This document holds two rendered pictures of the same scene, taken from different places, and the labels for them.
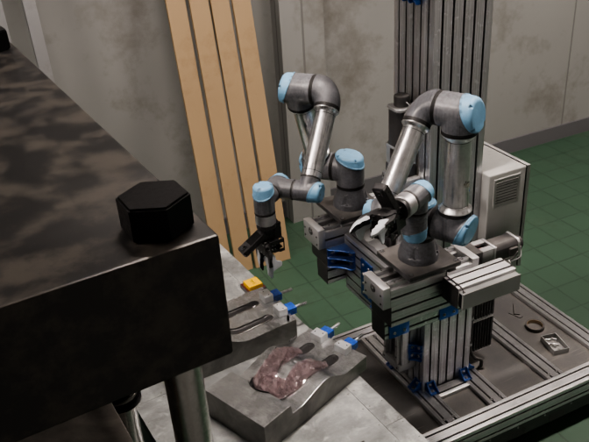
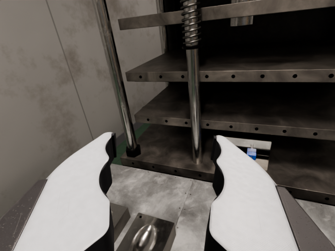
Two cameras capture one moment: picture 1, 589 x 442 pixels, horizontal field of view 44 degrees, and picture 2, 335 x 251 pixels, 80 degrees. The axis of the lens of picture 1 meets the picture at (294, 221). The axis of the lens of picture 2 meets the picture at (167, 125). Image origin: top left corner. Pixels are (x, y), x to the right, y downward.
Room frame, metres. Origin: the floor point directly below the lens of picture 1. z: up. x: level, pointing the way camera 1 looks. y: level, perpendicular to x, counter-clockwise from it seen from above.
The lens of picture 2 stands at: (1.88, -0.25, 1.52)
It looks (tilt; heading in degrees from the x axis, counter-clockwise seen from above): 28 degrees down; 144
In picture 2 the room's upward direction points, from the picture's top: 7 degrees counter-clockwise
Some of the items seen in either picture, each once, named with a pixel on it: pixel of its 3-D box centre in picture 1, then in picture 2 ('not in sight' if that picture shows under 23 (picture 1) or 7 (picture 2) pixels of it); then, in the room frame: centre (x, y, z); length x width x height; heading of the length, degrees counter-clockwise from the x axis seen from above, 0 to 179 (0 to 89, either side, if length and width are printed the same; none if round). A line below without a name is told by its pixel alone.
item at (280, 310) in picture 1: (291, 308); not in sight; (2.24, 0.03, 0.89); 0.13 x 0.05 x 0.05; 119
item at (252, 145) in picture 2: not in sight; (243, 129); (1.30, 0.74, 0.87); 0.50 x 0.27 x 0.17; 119
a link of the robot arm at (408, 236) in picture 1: (410, 223); not in sight; (2.03, -0.37, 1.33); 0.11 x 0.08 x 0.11; 50
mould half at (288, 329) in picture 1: (219, 331); not in sight; (2.16, 0.30, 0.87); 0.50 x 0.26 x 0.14; 119
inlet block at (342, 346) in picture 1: (351, 343); not in sight; (2.05, -0.17, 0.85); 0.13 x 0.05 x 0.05; 136
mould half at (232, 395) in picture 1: (289, 378); not in sight; (1.89, 0.05, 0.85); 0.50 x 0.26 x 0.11; 136
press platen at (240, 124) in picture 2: not in sight; (238, 98); (1.19, 0.83, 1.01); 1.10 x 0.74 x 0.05; 29
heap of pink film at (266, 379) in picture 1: (287, 367); not in sight; (1.90, 0.05, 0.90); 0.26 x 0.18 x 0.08; 136
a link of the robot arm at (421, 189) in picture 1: (416, 196); not in sight; (2.02, -0.38, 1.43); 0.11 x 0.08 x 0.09; 140
